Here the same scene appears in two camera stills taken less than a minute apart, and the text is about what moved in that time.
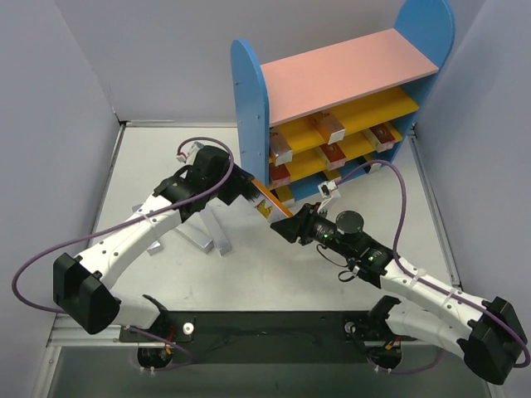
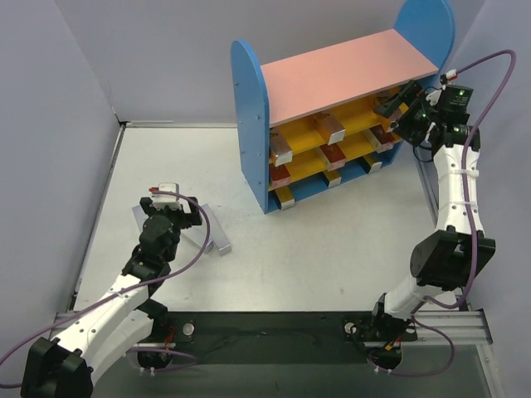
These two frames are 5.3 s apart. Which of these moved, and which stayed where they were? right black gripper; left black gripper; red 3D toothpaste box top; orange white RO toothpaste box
Moved: left black gripper; right black gripper
Stayed: red 3D toothpaste box top; orange white RO toothpaste box
